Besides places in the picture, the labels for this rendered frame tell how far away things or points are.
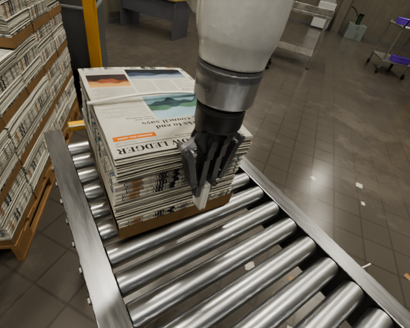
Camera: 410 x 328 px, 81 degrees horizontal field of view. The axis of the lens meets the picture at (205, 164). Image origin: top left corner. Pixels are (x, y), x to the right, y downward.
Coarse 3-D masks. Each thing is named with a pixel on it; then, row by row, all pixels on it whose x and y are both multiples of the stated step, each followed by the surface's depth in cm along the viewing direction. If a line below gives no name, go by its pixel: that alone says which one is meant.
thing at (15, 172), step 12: (36, 84) 134; (24, 96) 120; (60, 96) 171; (12, 108) 109; (0, 120) 99; (0, 132) 100; (36, 132) 134; (24, 156) 120; (12, 180) 109; (36, 192) 134; (0, 204) 100; (24, 216) 120
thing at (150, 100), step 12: (96, 96) 51; (108, 96) 52; (144, 96) 55; (156, 96) 56; (168, 96) 57; (180, 96) 58; (192, 96) 59; (96, 108) 48; (108, 108) 49; (120, 108) 50; (96, 120) 50; (96, 132) 51; (96, 144) 56; (96, 156) 59
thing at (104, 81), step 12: (84, 72) 58; (96, 72) 59; (108, 72) 60; (120, 72) 62; (132, 72) 63; (144, 72) 65; (156, 72) 66; (168, 72) 68; (180, 72) 70; (84, 84) 54; (96, 84) 55; (108, 84) 56; (120, 84) 57; (132, 84) 58; (144, 84) 60; (156, 84) 61; (168, 84) 62; (180, 84) 63; (192, 84) 65; (84, 96) 61; (84, 108) 65; (84, 120) 69
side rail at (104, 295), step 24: (48, 144) 71; (72, 168) 66; (72, 192) 60; (72, 216) 55; (72, 240) 52; (96, 240) 51; (96, 264) 48; (96, 288) 44; (96, 312) 42; (120, 312) 42
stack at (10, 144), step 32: (0, 64) 100; (32, 64) 129; (0, 96) 100; (32, 96) 128; (64, 96) 182; (32, 128) 130; (0, 160) 99; (32, 160) 129; (0, 192) 100; (0, 224) 101; (32, 224) 134
